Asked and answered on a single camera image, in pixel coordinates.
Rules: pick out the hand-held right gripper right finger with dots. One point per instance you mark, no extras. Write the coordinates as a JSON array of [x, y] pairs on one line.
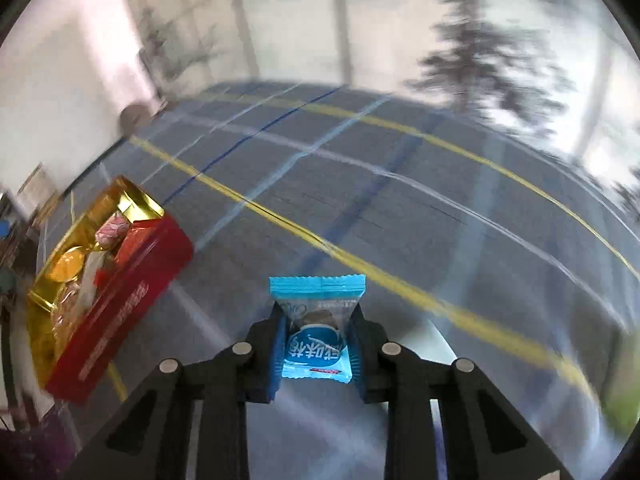
[[361, 360]]

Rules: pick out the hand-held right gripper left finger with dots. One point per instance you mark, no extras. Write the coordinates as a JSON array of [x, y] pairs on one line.
[[272, 355]]

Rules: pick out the blue snack packet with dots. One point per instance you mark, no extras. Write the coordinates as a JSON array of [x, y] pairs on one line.
[[315, 347]]

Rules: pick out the red tin box gold inside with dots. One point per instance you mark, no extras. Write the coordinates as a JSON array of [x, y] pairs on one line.
[[125, 302]]

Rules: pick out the red snack packet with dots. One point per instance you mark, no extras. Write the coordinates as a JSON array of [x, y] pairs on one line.
[[135, 242]]

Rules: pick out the clear peanut snack packet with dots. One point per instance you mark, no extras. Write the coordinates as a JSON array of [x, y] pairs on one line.
[[70, 315]]

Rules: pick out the grey plaid tablecloth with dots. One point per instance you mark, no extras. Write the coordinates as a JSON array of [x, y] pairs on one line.
[[400, 220]]

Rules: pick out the pink snack packet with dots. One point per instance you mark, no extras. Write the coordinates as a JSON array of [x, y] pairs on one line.
[[112, 230]]

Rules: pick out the yellow snack packet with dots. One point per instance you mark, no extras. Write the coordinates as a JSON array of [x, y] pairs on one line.
[[65, 262]]

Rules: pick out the round grey disc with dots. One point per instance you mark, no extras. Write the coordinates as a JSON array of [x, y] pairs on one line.
[[133, 117]]

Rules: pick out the painted landscape folding screen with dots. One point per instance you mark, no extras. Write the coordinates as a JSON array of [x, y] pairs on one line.
[[350, 15]]

